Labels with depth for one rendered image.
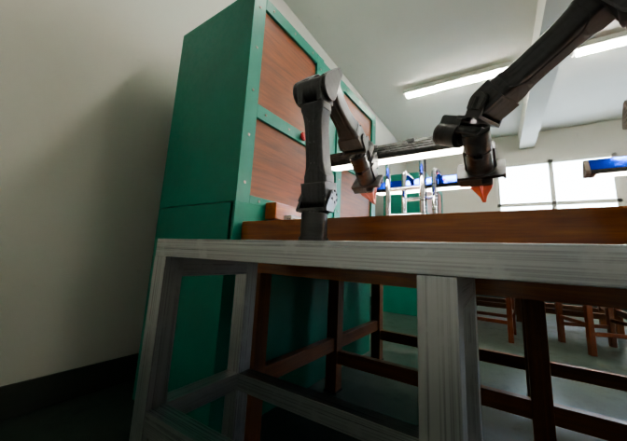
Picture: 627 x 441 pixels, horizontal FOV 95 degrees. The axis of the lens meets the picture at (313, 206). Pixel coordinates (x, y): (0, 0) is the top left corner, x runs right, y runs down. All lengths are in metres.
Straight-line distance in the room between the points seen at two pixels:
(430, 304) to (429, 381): 0.08
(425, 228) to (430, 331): 0.42
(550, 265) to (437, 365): 0.16
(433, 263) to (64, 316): 1.55
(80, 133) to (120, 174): 0.24
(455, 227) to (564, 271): 0.41
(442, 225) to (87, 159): 1.51
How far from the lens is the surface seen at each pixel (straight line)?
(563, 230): 0.76
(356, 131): 0.90
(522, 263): 0.37
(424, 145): 1.15
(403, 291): 3.88
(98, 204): 1.69
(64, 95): 1.74
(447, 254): 0.37
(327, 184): 0.68
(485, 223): 0.76
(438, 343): 0.39
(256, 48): 1.41
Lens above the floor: 0.65
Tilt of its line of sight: 10 degrees up
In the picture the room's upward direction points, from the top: 3 degrees clockwise
